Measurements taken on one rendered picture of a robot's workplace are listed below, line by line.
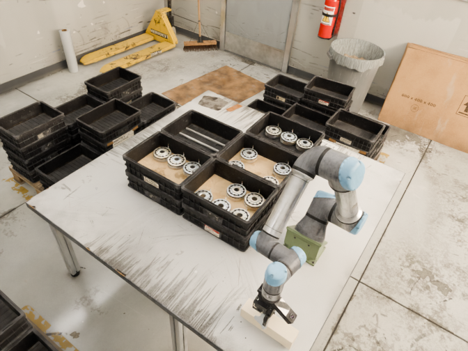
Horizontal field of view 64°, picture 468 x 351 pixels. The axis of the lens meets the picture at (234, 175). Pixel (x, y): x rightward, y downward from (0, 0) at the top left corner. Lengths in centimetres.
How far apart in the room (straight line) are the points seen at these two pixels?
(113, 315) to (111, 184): 82
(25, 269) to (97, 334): 72
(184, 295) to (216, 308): 15
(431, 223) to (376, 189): 113
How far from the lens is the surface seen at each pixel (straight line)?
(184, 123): 239
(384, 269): 296
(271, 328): 162
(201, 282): 178
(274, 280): 134
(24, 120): 333
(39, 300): 274
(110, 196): 218
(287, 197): 144
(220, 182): 202
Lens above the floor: 221
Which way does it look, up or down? 42 degrees down
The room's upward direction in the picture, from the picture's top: 5 degrees clockwise
